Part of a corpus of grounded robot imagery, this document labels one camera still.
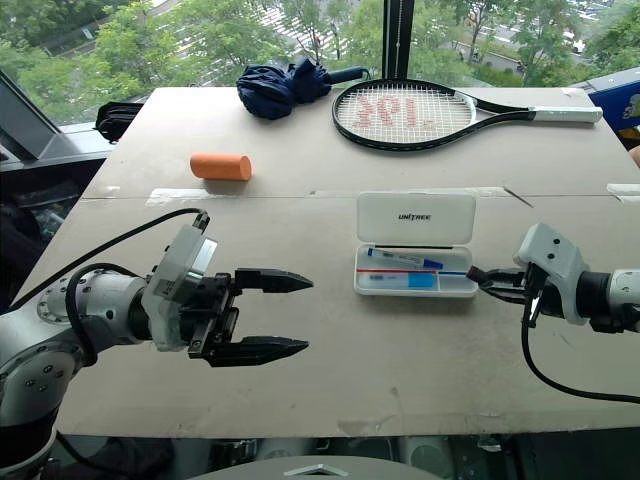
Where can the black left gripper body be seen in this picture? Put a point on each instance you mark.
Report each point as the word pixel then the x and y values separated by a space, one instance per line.
pixel 210 310

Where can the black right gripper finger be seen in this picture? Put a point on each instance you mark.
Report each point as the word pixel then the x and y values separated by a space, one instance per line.
pixel 502 292
pixel 500 274

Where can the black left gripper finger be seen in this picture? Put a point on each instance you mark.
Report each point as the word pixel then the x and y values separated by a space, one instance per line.
pixel 260 350
pixel 272 281

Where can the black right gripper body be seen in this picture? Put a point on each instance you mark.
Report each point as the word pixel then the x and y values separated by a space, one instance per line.
pixel 542 295

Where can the thin red marker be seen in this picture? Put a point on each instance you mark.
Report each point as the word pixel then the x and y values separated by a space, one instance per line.
pixel 400 270

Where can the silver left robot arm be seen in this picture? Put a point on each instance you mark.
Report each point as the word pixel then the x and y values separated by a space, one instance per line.
pixel 30 350

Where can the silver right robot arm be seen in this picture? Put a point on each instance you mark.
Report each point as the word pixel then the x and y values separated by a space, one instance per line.
pixel 625 297

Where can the white Unitree pencil case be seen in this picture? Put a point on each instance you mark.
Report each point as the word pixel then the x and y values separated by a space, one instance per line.
pixel 415 220

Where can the white marker with blue cap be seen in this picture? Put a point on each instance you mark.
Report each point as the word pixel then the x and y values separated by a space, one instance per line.
pixel 400 257

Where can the white item with blue label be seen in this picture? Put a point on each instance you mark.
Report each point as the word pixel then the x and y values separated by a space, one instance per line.
pixel 395 280

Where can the orange foam cylinder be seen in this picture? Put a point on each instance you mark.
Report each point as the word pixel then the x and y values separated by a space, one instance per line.
pixel 220 166

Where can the grey rounded robot torso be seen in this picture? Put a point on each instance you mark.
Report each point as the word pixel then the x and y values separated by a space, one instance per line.
pixel 320 470

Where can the black and white tennis racket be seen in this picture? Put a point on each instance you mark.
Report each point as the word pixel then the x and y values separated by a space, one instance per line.
pixel 405 115

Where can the folded navy blue umbrella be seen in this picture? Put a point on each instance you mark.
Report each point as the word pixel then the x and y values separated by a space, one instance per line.
pixel 280 90

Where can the blue cardboard box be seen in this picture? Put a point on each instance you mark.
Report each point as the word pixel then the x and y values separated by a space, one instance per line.
pixel 617 107

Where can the black folded bag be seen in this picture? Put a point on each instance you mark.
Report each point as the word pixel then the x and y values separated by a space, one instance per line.
pixel 117 120

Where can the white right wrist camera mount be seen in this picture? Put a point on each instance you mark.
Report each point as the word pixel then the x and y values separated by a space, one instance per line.
pixel 552 260

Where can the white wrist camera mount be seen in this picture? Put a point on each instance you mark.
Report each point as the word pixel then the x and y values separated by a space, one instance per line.
pixel 169 305
pixel 552 260

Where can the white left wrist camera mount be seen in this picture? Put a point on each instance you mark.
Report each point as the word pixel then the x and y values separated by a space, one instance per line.
pixel 169 305

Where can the dark window frame post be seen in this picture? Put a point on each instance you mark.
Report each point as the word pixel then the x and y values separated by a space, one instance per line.
pixel 398 35

